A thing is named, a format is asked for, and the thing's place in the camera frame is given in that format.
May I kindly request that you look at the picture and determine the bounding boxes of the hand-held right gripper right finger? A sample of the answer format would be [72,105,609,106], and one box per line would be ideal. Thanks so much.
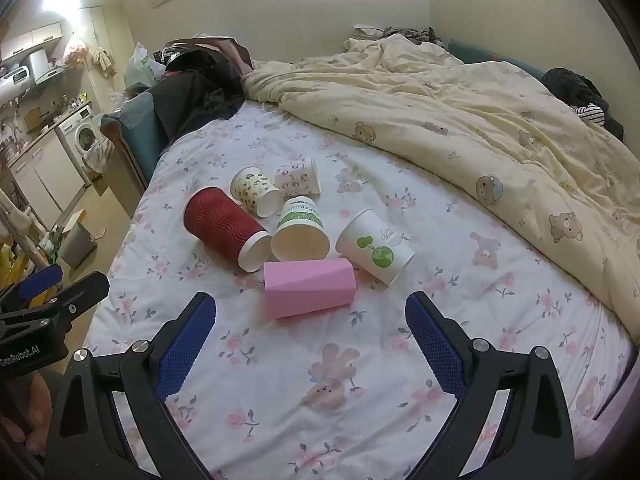
[405,291,589,480]

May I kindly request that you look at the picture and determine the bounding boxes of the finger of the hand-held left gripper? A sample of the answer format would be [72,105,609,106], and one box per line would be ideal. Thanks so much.
[0,263,64,307]
[27,272,110,327]

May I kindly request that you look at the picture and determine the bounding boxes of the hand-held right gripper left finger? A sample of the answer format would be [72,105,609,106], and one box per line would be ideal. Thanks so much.
[44,291,217,480]

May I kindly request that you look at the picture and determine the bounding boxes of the pink faceted cup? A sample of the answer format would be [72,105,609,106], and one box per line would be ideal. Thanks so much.
[263,257,357,320]

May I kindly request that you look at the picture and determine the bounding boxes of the white cup with globe print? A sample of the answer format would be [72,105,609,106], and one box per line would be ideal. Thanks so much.
[335,208,416,286]

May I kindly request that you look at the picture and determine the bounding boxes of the red ripple paper cup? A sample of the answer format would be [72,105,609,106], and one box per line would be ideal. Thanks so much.
[183,186,272,273]

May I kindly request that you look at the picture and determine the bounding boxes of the green label paper cup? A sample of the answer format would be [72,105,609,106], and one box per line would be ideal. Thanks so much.
[270,196,332,262]

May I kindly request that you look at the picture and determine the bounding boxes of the yellow patterned paper cup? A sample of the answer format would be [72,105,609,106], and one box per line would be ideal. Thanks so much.
[230,166,282,217]

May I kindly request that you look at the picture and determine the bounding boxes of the pink patterned paper cup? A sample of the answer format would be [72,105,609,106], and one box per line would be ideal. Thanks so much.
[274,156,321,199]

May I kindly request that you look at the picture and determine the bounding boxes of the person's left hand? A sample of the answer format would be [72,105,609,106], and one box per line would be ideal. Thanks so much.
[19,374,57,457]

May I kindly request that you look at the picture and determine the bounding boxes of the grey waste bin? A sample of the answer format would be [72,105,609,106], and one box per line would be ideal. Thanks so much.
[60,222,96,269]

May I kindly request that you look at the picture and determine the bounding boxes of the white kitchen base cabinet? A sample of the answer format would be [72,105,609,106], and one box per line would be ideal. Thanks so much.
[7,132,87,217]

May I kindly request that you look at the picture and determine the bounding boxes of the floral bed sheet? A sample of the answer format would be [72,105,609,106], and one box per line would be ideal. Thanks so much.
[82,100,636,480]

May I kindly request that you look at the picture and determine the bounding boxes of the white washing machine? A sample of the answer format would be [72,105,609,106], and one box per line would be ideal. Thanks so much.
[54,107,102,172]

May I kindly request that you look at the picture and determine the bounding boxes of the silver range hood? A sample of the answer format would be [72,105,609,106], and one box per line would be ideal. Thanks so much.
[22,48,66,84]

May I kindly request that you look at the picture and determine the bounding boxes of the yellow bear print duvet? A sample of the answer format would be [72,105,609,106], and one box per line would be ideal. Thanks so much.
[242,34,640,321]

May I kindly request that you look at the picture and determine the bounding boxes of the pink hanging bag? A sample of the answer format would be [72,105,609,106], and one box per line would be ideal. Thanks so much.
[62,35,91,69]

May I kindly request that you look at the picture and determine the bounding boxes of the white plastic bag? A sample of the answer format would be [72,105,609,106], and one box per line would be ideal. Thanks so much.
[123,42,166,89]

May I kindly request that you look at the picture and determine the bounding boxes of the black clothing pile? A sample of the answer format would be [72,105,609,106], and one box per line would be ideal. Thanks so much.
[150,39,254,142]

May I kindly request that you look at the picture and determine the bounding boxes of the striped cloth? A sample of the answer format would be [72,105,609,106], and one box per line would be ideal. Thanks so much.
[572,103,609,126]

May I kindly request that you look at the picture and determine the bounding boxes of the dark clothes heap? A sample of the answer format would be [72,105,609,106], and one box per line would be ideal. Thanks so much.
[542,67,626,142]

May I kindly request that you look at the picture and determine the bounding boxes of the teal pillow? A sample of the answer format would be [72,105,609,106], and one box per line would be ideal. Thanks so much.
[447,38,547,81]

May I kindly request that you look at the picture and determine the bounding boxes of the patterned dark cloth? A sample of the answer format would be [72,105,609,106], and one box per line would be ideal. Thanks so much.
[350,23,449,51]

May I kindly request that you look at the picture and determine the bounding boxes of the teal bed frame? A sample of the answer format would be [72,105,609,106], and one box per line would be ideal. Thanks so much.
[100,91,169,192]

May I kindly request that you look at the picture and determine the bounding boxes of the white kitchen wall cabinet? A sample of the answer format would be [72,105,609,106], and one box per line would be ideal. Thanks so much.
[0,22,64,62]

